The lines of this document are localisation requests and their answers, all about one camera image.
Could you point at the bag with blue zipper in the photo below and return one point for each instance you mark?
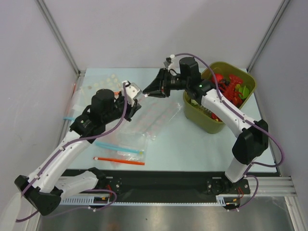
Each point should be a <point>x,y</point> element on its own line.
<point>128,142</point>

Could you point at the far left blue-zipper bag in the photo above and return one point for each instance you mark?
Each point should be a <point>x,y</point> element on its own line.
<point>80,99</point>

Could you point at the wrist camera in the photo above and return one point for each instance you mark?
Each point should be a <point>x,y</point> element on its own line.
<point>132,91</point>
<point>170,65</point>

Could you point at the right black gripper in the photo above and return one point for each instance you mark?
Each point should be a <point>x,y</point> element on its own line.
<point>164,82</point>

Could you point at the bag with orange zipper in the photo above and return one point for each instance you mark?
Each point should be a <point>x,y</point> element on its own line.
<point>121,157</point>

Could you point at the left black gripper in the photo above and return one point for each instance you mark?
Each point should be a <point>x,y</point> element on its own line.
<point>132,110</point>

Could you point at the red toy lobster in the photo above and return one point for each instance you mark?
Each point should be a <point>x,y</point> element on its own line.
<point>231,93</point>

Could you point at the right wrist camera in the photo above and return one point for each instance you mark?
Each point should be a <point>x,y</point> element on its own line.
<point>170,65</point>

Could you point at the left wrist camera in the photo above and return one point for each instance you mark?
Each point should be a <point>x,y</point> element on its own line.
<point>132,91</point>

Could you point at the green toy star fruit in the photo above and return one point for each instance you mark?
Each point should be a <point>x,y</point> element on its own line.
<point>243,92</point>

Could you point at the olive green plastic bin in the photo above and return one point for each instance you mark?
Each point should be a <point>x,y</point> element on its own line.
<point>203,117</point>

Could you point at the clear red-zipper bag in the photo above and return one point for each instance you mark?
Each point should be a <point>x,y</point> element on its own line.
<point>153,116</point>

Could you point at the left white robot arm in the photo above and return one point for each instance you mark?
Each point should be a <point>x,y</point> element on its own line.
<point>42,188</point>

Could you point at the aluminium frame rail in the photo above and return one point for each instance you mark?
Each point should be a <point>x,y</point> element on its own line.
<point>275,187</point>

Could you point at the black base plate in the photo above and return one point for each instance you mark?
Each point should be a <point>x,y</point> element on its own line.
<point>172,186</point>

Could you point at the white cable duct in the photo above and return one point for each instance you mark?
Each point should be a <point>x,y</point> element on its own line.
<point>78,200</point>

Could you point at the bag with white pieces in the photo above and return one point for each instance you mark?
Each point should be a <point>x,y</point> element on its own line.
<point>97,82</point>

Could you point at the dark toy grape bunch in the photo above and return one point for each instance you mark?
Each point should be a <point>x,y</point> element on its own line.
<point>223,84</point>

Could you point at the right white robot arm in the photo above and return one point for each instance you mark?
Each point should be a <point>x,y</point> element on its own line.
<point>251,135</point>

